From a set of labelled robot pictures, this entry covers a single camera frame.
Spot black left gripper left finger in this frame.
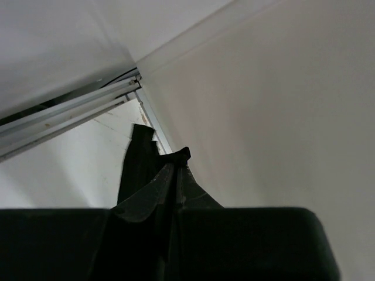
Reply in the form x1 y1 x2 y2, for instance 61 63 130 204
112 164 174 222

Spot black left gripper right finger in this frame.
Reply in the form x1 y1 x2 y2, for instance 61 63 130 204
177 166 223 209

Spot black trousers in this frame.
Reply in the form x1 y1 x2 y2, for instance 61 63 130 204
117 124 191 204

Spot aluminium table edge rail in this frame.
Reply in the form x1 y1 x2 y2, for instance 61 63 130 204
1 67 171 162

